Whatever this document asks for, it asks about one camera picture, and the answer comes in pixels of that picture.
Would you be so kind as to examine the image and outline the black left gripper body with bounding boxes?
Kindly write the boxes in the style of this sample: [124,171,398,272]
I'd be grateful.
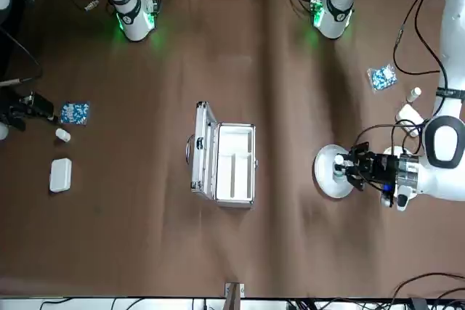
[373,153,400,186]

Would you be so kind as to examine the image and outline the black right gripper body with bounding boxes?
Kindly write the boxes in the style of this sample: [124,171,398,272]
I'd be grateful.
[0,92,37,122]

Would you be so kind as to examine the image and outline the silver aluminium medical kit case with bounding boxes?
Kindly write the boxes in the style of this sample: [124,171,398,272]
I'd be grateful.
[185,101,259,210]

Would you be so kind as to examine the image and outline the gray round plate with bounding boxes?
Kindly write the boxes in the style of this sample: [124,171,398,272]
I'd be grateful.
[313,144,355,200]

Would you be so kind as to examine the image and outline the bag of blue white capsules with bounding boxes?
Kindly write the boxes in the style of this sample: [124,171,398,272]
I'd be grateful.
[365,64,399,94]
[59,101,92,128]

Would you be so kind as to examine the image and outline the white rectangular plastic box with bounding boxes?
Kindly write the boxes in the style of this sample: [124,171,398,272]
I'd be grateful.
[395,103,426,139]
[49,158,73,194]

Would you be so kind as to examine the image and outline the small clear bottle white cap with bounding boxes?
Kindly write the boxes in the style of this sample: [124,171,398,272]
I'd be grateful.
[405,86,423,104]

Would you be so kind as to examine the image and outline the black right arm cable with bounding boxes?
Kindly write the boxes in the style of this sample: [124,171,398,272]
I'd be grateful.
[0,28,44,88]

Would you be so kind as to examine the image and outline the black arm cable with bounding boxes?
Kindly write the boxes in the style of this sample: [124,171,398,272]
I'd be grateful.
[354,0,451,157]
[0,28,44,88]

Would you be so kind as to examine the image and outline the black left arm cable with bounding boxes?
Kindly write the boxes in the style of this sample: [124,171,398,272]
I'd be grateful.
[354,0,451,157]

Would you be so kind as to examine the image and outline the aluminium frame post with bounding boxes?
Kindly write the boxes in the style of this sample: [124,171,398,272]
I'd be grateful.
[224,282,245,310]

